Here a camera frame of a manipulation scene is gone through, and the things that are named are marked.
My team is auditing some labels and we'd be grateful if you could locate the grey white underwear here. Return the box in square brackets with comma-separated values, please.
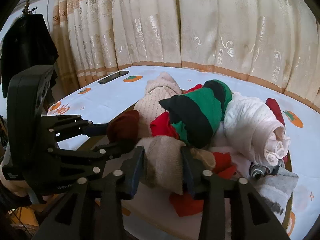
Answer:
[249, 160, 299, 223]

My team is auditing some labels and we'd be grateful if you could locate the maroon underwear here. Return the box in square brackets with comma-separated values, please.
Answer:
[107, 110, 139, 143]

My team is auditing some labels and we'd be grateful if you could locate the orange underwear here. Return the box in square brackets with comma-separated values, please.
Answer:
[169, 150, 236, 217]

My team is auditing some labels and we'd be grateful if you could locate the tan brown underwear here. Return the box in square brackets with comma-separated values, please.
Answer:
[135, 135, 217, 196]

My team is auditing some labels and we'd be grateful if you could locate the white dotted underwear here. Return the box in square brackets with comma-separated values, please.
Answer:
[223, 92, 291, 166]

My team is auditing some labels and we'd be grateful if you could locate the beige dotted underwear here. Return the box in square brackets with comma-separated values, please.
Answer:
[134, 72, 182, 139]

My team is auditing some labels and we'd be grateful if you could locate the green underwear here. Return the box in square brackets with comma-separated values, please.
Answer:
[159, 80, 232, 148]

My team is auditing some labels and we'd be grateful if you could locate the dark red underwear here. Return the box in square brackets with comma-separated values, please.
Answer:
[266, 98, 285, 126]

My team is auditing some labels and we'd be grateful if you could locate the light pink underwear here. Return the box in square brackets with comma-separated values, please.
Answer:
[208, 121, 251, 179]

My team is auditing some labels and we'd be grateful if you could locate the bright red underwear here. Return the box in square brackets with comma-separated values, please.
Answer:
[150, 88, 212, 147]

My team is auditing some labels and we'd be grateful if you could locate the person's left hand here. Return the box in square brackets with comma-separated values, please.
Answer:
[1, 162, 30, 197]

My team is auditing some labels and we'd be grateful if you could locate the white persimmon print tablecloth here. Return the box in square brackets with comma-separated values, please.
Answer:
[54, 66, 319, 239]

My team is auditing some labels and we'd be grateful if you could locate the black smartphone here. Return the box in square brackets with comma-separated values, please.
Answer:
[98, 70, 130, 85]

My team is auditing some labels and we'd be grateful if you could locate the black hanging garment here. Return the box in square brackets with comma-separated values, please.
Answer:
[1, 14, 59, 98]

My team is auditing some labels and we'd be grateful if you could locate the shallow cardboard tray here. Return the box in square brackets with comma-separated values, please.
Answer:
[77, 102, 295, 240]

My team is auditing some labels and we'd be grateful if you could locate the wooden coat rack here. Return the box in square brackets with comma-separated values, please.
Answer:
[22, 0, 37, 16]

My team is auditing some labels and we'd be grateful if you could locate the beige floral curtain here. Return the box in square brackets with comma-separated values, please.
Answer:
[53, 0, 319, 110]

